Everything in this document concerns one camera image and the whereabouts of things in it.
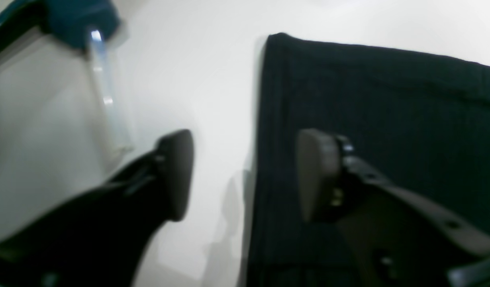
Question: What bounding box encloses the black T-shirt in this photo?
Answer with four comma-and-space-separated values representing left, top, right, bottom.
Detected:
246, 33, 490, 287

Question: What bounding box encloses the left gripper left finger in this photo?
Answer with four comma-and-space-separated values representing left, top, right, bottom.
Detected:
0, 129, 194, 287

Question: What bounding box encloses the blue glue gun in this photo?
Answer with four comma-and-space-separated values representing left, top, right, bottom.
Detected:
0, 0, 133, 155

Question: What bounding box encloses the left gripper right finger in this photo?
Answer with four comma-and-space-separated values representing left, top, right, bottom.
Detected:
297, 129, 490, 287

